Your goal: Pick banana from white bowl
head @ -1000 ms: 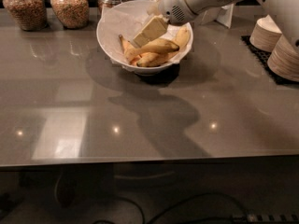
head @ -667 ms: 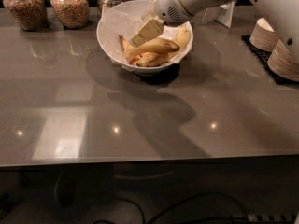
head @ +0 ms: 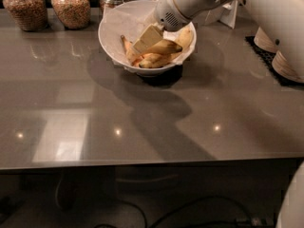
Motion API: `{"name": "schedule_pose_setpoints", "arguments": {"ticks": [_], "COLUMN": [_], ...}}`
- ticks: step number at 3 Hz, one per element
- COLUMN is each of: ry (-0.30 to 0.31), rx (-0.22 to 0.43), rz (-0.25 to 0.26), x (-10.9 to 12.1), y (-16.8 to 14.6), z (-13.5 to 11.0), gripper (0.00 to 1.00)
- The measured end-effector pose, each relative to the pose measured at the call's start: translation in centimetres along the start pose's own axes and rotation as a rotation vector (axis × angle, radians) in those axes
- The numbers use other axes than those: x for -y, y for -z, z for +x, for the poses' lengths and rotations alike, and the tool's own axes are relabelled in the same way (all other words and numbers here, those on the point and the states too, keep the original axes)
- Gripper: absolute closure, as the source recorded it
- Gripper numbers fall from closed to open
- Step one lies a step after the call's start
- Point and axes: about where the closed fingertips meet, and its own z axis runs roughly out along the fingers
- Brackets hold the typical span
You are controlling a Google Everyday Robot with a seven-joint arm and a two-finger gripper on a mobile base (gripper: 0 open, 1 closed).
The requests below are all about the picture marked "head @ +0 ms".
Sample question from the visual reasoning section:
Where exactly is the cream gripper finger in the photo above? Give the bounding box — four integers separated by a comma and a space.
133, 25, 163, 53

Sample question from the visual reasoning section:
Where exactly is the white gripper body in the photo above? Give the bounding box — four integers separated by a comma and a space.
146, 0, 192, 32

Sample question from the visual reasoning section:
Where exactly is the yellow banana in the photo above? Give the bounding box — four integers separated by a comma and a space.
175, 27, 193, 50
125, 39, 182, 63
139, 52, 181, 68

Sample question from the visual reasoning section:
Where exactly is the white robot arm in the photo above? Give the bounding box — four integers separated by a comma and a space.
146, 0, 304, 79

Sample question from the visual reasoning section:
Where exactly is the left back banana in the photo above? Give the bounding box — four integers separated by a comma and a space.
121, 35, 143, 67

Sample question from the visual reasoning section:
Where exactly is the white ceramic bowl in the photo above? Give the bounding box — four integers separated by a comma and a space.
97, 0, 198, 78

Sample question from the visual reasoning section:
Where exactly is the front paper bowl stack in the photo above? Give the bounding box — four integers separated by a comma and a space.
272, 50, 304, 84

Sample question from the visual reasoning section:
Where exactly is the white folded card stand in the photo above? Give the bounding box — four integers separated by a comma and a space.
203, 0, 238, 29

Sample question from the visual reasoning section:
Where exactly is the black rubber mat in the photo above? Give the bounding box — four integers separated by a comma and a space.
245, 36, 304, 87

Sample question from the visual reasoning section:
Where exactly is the far left grain jar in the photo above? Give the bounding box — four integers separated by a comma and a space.
3, 0, 48, 31

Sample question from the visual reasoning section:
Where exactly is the black power strip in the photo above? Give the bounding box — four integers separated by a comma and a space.
235, 218, 274, 228

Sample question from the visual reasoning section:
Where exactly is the black floor cable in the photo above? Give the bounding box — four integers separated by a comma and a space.
94, 196, 255, 228

